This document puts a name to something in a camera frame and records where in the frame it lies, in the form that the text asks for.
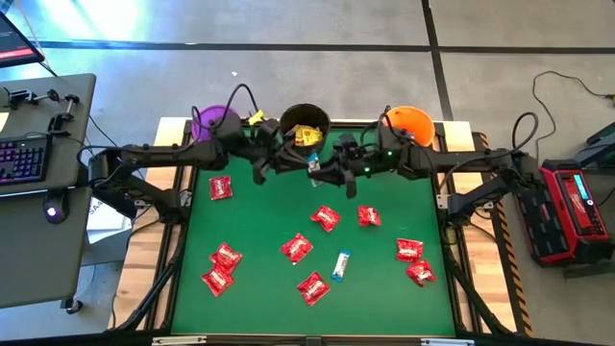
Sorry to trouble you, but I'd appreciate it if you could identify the black jack-o-lantern bucket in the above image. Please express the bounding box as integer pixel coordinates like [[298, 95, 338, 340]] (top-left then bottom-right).
[[279, 103, 332, 160]]

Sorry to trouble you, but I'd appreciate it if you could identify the thin black floor cable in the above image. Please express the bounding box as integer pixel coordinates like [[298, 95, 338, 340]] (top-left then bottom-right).
[[529, 70, 615, 155]]

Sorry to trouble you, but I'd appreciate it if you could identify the red black power station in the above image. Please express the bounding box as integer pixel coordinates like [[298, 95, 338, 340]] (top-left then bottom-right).
[[516, 159, 615, 268]]

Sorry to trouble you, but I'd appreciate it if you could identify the black desk clamp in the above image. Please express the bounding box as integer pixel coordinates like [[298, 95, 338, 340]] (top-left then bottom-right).
[[3, 87, 62, 110], [46, 93, 82, 134]]

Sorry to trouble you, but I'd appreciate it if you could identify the white box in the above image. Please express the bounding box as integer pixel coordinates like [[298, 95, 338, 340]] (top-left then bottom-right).
[[81, 191, 135, 266]]

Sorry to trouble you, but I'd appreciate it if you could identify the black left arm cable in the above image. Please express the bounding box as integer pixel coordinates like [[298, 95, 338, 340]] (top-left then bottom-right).
[[190, 83, 263, 140]]

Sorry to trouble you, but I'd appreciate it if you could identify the silver metal bar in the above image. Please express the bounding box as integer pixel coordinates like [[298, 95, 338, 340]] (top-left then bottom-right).
[[152, 335, 208, 346], [420, 337, 476, 346]]

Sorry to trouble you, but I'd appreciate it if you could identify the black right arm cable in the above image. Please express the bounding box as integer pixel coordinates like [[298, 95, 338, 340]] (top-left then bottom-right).
[[359, 105, 406, 146]]

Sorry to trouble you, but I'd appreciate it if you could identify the dark grey equipment case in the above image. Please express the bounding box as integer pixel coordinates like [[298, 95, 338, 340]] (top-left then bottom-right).
[[571, 122, 615, 169]]

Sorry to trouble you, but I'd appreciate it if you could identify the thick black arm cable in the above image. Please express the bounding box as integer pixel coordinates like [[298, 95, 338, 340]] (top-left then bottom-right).
[[510, 111, 540, 156]]

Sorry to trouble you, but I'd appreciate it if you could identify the white blue Hershey's bar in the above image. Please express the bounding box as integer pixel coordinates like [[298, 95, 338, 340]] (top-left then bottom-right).
[[331, 248, 353, 284], [307, 152, 325, 188]]

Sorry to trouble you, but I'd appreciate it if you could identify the black computer monitor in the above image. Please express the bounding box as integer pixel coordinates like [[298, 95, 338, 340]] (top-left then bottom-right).
[[0, 12, 45, 69]]

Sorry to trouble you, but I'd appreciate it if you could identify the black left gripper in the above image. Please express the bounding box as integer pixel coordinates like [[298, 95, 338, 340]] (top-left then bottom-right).
[[249, 118, 311, 186]]

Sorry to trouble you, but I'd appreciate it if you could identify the red Skittles candy packet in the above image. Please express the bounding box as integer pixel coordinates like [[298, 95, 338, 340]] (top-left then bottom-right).
[[209, 242, 244, 275], [396, 237, 425, 264], [296, 270, 332, 308], [357, 205, 383, 228], [201, 266, 235, 298], [280, 232, 314, 266], [406, 259, 438, 288], [309, 205, 342, 234], [209, 174, 234, 202]]

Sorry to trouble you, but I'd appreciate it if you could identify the purple monster-face bucket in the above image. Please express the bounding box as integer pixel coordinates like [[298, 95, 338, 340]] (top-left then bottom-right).
[[190, 104, 241, 143]]

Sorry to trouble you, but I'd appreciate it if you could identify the grey desk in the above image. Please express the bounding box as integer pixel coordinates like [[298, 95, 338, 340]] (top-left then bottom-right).
[[0, 185, 93, 309], [0, 73, 97, 197]]

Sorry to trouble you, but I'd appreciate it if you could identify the orange jack-o-lantern bucket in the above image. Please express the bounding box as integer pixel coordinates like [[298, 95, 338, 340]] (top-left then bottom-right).
[[382, 106, 437, 148]]

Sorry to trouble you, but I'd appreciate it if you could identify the yellow black hazard strip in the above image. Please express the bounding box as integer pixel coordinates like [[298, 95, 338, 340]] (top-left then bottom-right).
[[473, 132, 534, 337]]

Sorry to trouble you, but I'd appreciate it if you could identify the black computer mouse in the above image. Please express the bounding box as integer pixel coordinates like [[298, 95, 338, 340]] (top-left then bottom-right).
[[43, 191, 69, 225]]

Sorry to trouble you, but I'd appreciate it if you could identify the green table mat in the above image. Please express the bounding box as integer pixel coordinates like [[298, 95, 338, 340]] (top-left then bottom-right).
[[171, 125, 456, 336]]

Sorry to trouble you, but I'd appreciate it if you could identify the backlit black keyboard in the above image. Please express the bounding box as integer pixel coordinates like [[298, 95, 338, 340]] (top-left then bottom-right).
[[0, 134, 54, 186]]

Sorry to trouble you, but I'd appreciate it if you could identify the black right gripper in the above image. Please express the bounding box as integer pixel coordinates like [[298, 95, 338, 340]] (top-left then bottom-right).
[[309, 132, 383, 201]]

